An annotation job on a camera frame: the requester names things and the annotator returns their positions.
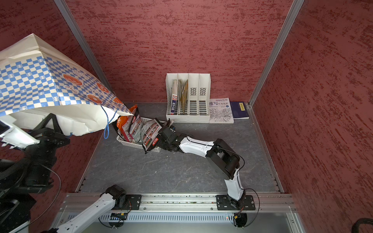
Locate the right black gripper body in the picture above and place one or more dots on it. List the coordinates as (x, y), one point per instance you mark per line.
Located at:
(165, 144)

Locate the white plastic basket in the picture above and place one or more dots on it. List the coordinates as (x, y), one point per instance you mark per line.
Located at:
(136, 144)

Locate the orange condiment packet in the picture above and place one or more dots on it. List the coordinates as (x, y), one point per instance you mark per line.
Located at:
(129, 125)

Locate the white blue checkered paper bag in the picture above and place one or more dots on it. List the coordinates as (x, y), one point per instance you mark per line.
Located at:
(37, 80)

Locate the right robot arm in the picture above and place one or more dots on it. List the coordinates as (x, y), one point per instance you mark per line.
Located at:
(222, 159)

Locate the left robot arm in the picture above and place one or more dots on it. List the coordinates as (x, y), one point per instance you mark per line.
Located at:
(32, 175)

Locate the book in organizer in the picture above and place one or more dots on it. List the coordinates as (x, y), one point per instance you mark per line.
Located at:
(174, 97)

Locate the white file organizer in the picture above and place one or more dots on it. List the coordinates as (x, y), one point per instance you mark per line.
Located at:
(197, 110)

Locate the brown folder in organizer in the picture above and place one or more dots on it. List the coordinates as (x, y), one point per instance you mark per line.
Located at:
(183, 95)

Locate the white illustrated book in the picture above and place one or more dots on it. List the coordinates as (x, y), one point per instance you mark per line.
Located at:
(220, 111)

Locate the dark blue book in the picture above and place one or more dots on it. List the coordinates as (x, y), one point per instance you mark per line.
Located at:
(239, 110)

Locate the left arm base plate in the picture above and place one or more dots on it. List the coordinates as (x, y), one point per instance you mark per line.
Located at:
(132, 202)

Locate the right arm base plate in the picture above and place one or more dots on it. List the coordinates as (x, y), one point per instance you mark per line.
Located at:
(246, 202)

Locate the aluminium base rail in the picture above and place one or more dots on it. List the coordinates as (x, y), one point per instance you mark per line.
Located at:
(265, 202)

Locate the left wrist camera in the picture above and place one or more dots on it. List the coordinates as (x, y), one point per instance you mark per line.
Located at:
(15, 136)

